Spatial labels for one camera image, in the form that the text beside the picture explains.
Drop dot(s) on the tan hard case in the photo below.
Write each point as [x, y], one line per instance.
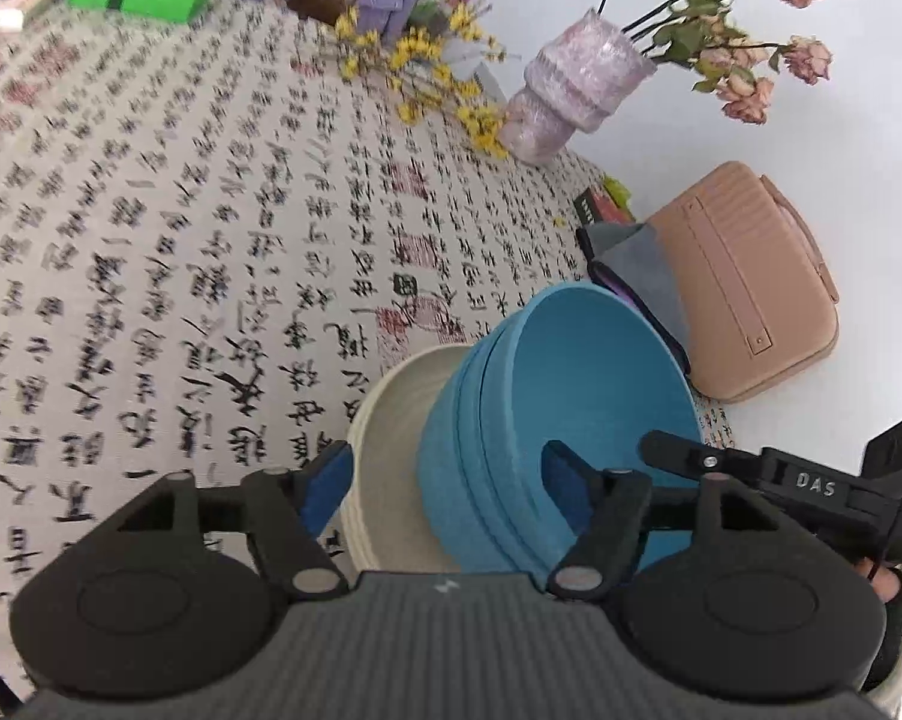
[751, 285]

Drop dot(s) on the cream plate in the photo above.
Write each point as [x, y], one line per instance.
[398, 420]
[355, 544]

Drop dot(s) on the folded grey purple cloth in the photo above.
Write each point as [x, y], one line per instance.
[646, 262]

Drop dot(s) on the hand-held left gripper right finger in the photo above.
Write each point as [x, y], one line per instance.
[563, 487]

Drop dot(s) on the pink textured vase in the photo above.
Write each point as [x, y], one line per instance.
[571, 82]

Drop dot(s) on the yellow flower sprig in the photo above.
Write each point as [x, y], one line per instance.
[421, 52]

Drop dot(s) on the person's right hand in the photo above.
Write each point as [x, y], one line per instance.
[882, 581]

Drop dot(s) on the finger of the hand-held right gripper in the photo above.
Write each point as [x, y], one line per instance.
[691, 454]

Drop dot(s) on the calligraphy printed tablecloth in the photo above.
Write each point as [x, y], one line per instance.
[196, 240]

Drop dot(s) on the dried pink roses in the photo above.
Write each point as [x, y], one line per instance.
[743, 90]

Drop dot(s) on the small dark box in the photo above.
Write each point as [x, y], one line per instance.
[597, 204]

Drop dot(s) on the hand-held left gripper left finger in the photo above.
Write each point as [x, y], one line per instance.
[327, 484]

